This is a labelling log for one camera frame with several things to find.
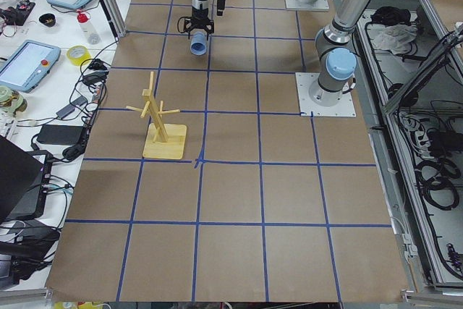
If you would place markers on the light blue cup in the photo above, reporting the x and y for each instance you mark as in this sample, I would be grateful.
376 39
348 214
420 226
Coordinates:
198 44

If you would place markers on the clear bottle red cap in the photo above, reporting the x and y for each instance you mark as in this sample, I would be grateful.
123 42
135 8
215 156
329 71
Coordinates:
87 28

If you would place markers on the wooden mug tree stand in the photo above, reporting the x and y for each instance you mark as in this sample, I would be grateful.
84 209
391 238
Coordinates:
163 141

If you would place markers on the yellow tape roll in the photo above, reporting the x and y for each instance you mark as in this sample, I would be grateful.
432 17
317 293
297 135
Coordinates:
78 55

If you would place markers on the black bowl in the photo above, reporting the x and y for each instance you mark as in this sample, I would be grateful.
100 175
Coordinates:
48 19

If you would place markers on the near teach pendant tablet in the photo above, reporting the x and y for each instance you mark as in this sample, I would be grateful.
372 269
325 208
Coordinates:
28 65

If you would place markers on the black power adapter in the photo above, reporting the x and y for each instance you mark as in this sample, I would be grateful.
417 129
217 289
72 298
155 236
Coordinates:
55 134

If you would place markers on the white crumpled cloth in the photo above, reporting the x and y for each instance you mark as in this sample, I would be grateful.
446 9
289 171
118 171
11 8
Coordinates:
397 38

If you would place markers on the black laptop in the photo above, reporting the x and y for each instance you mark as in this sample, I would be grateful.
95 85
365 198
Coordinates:
24 176

